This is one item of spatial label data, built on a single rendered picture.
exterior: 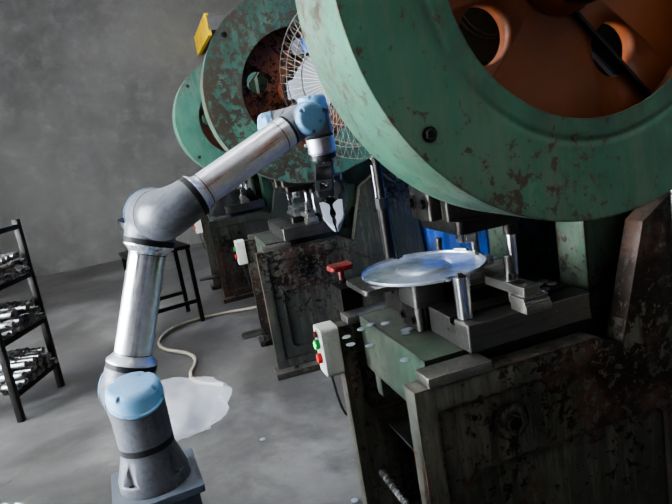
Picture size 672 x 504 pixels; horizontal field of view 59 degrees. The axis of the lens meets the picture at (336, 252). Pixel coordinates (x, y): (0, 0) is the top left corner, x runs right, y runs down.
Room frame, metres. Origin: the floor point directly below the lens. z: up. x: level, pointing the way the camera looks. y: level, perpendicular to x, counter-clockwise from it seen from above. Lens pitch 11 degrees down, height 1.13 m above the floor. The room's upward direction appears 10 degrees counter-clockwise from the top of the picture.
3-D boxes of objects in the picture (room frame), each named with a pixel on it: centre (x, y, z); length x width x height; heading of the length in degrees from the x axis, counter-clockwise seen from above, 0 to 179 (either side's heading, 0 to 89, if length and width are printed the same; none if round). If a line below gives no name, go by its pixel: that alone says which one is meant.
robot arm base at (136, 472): (1.20, 0.47, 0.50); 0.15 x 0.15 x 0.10
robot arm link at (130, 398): (1.21, 0.48, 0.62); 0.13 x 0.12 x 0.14; 28
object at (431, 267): (1.36, -0.19, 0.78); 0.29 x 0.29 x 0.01
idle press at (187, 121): (4.83, 0.36, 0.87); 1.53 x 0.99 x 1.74; 109
